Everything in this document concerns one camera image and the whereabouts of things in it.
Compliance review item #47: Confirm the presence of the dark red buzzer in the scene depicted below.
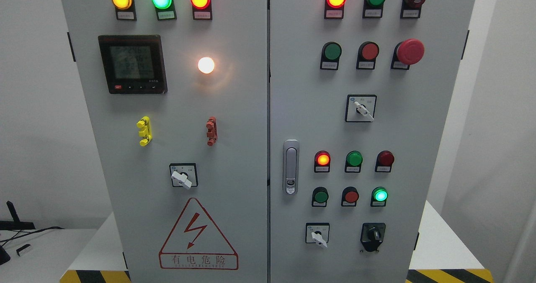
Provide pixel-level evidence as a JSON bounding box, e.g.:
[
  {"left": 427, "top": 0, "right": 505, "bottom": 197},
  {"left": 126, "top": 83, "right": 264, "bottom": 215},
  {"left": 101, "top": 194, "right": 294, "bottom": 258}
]
[{"left": 400, "top": 0, "right": 426, "bottom": 18}]

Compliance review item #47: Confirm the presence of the red push button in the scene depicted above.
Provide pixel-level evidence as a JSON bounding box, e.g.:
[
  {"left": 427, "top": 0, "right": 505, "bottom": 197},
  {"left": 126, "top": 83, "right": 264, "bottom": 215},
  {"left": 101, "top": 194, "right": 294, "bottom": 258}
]
[
  {"left": 356, "top": 41, "right": 379, "bottom": 70},
  {"left": 340, "top": 186, "right": 360, "bottom": 207}
]

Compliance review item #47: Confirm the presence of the red indicator light door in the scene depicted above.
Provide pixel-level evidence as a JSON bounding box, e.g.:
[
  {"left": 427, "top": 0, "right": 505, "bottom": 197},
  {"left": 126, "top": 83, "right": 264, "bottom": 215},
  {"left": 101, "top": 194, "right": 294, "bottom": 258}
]
[
  {"left": 324, "top": 0, "right": 346, "bottom": 19},
  {"left": 190, "top": 0, "right": 213, "bottom": 21}
]

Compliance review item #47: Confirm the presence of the green push button upper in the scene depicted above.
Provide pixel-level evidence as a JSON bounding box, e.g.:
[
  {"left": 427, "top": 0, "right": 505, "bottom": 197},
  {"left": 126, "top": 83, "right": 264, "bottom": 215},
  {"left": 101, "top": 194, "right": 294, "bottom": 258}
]
[{"left": 320, "top": 41, "right": 342, "bottom": 70}]

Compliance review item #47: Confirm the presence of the red push button lower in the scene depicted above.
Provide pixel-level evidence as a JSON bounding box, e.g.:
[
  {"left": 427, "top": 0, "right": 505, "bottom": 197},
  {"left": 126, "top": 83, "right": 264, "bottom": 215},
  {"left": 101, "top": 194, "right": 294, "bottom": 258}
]
[{"left": 340, "top": 186, "right": 360, "bottom": 207}]

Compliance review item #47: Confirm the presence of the green push button lower left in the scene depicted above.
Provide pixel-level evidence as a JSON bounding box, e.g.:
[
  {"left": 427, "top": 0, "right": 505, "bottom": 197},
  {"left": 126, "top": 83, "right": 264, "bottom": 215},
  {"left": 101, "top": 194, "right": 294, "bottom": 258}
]
[{"left": 311, "top": 186, "right": 329, "bottom": 207}]

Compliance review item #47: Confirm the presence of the green lit indicator light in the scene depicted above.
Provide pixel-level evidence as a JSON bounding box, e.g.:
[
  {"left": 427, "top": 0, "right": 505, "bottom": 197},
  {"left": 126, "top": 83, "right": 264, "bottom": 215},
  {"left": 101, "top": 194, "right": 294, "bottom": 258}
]
[{"left": 152, "top": 0, "right": 177, "bottom": 21}]

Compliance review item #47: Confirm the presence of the yellow black hazard tape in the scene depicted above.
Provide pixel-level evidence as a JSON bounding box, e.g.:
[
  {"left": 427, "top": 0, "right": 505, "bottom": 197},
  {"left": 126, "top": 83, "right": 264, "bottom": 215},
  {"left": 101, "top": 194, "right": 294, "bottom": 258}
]
[
  {"left": 59, "top": 270, "right": 131, "bottom": 283},
  {"left": 406, "top": 268, "right": 494, "bottom": 283}
]

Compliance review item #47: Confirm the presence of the yellow indicator light top left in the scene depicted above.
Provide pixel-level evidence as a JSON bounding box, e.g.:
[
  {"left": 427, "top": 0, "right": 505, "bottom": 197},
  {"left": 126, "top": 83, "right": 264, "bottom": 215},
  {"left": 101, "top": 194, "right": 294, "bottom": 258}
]
[{"left": 112, "top": 0, "right": 137, "bottom": 21}]

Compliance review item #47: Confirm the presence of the green push button lower right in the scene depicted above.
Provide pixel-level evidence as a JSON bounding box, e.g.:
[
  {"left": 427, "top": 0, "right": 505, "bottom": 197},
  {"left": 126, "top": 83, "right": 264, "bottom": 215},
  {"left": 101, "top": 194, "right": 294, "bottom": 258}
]
[{"left": 370, "top": 186, "right": 389, "bottom": 207}]

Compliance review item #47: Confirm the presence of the white selector switch left door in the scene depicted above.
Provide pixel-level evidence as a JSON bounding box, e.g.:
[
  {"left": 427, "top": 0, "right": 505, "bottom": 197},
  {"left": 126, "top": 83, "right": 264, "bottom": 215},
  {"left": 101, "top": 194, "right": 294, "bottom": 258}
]
[{"left": 169, "top": 163, "right": 198, "bottom": 189}]

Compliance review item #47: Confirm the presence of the red indicator middle right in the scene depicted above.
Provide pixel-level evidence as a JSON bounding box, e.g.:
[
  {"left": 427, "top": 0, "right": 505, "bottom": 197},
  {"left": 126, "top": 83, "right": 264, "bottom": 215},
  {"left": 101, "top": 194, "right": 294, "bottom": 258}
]
[{"left": 375, "top": 151, "right": 395, "bottom": 172}]

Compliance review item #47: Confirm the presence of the red lit indicator middle left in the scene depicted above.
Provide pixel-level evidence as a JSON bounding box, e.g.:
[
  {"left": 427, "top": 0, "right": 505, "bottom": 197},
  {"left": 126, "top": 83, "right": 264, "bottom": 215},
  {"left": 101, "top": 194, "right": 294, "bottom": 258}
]
[{"left": 314, "top": 151, "right": 331, "bottom": 173}]

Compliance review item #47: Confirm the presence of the green indicator light top right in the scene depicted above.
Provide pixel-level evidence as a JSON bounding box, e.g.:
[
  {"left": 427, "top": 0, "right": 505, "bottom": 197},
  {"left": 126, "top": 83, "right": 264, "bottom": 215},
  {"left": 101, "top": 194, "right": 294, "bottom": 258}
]
[{"left": 362, "top": 0, "right": 386, "bottom": 18}]

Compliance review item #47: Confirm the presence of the black router with antenna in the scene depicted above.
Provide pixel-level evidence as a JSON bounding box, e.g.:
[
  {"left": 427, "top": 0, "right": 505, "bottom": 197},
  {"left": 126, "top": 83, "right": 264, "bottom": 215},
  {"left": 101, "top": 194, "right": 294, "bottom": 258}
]
[{"left": 0, "top": 201, "right": 35, "bottom": 230}]

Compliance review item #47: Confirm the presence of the black cable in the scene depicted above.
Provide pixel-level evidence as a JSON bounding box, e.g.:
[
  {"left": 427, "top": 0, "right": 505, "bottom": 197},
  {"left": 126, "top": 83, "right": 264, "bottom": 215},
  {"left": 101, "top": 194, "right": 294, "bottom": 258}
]
[{"left": 0, "top": 226, "right": 64, "bottom": 247}]

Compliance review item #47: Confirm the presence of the red high voltage warning sticker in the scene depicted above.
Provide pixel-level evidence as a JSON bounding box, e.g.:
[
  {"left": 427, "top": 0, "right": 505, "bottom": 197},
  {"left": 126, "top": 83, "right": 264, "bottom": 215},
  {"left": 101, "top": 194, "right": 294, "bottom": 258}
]
[{"left": 159, "top": 198, "right": 239, "bottom": 271}]

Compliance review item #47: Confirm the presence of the white selector switch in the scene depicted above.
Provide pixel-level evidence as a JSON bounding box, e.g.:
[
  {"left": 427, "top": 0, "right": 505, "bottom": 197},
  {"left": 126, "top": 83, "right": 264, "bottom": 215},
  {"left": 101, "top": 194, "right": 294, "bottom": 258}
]
[
  {"left": 345, "top": 94, "right": 377, "bottom": 123},
  {"left": 306, "top": 222, "right": 330, "bottom": 249}
]

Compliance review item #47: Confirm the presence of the black digital power meter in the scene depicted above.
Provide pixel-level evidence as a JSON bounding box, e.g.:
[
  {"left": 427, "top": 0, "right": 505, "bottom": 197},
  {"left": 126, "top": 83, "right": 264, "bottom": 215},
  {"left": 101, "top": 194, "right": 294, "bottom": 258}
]
[{"left": 98, "top": 35, "right": 168, "bottom": 94}]

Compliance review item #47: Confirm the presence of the small black white usb dongle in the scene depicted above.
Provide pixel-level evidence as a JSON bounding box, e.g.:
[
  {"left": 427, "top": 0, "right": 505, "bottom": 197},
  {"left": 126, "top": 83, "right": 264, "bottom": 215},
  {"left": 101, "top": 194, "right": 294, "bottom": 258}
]
[{"left": 16, "top": 244, "right": 32, "bottom": 257}]

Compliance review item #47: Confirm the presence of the green indicator middle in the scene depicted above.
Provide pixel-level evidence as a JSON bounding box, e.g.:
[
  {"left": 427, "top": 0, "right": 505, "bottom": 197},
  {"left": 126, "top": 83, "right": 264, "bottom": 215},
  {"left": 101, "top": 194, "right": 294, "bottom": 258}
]
[{"left": 345, "top": 151, "right": 363, "bottom": 173}]

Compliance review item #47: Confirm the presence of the red indicator light right door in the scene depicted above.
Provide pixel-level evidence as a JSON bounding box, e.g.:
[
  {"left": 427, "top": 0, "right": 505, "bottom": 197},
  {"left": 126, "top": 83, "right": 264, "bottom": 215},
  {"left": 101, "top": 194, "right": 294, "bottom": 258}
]
[{"left": 324, "top": 0, "right": 346, "bottom": 19}]

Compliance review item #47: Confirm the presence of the yellow black hazard tape right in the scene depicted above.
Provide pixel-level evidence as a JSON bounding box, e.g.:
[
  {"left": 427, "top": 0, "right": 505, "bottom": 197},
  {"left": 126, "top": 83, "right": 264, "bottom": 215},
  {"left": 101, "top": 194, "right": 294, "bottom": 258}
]
[{"left": 406, "top": 268, "right": 494, "bottom": 283}]

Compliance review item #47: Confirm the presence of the white glowing lamp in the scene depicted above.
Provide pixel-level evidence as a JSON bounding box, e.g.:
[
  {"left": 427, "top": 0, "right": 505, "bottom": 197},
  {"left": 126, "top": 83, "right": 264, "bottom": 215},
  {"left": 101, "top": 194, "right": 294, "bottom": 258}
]
[{"left": 197, "top": 57, "right": 216, "bottom": 75}]

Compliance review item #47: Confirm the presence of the green push button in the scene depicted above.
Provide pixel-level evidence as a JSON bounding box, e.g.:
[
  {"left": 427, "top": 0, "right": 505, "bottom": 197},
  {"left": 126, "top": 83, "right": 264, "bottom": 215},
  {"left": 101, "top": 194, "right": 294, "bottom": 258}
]
[
  {"left": 311, "top": 186, "right": 329, "bottom": 207},
  {"left": 320, "top": 41, "right": 342, "bottom": 70},
  {"left": 370, "top": 186, "right": 389, "bottom": 207}
]

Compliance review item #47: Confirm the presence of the silver door handle lock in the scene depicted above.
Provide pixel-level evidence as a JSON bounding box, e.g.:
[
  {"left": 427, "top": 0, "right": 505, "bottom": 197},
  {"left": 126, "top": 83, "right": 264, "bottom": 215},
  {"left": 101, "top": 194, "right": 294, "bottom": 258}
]
[{"left": 283, "top": 139, "right": 300, "bottom": 195}]

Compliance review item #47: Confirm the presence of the white selector switch upper right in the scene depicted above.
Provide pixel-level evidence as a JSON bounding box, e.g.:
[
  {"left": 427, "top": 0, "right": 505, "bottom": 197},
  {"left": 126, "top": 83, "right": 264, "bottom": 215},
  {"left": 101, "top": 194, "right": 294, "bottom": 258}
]
[{"left": 345, "top": 94, "right": 377, "bottom": 123}]

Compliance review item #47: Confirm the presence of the white selector switch lower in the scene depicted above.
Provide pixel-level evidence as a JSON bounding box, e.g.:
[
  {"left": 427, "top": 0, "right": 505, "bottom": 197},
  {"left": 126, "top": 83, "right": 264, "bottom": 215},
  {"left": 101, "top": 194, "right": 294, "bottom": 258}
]
[{"left": 306, "top": 222, "right": 330, "bottom": 249}]

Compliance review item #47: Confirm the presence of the red push button upper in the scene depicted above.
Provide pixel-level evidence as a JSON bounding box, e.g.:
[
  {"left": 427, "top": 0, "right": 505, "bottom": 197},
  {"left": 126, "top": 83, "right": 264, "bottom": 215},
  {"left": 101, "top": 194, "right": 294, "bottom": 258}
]
[{"left": 356, "top": 41, "right": 379, "bottom": 70}]

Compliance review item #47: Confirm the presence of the red indicator light left door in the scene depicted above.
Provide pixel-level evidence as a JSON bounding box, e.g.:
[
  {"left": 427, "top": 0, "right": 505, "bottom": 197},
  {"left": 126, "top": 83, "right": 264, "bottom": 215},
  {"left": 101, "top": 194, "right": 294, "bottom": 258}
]
[{"left": 190, "top": 0, "right": 213, "bottom": 21}]

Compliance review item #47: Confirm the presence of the grey electrical control cabinet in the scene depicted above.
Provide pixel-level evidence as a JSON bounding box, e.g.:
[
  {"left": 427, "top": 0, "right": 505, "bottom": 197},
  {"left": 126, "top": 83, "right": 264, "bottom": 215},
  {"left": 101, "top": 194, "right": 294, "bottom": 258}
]
[{"left": 61, "top": 0, "right": 475, "bottom": 283}]

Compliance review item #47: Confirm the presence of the red emergency stop button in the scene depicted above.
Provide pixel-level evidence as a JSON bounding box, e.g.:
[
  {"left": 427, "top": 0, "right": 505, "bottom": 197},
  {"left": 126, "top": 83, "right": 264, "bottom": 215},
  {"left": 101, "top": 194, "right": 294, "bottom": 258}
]
[{"left": 391, "top": 39, "right": 425, "bottom": 70}]

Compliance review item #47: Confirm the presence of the black rotary knob switch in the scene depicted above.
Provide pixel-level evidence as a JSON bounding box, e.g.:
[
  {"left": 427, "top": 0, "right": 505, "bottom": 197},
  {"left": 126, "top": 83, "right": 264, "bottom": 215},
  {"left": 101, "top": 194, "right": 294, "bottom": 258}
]
[{"left": 360, "top": 222, "right": 386, "bottom": 252}]

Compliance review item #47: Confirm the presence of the yellow black hazard tape left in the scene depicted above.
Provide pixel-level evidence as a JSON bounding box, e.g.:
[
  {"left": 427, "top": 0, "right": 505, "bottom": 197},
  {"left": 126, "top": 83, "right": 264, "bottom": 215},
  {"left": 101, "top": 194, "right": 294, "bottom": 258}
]
[{"left": 59, "top": 270, "right": 131, "bottom": 283}]

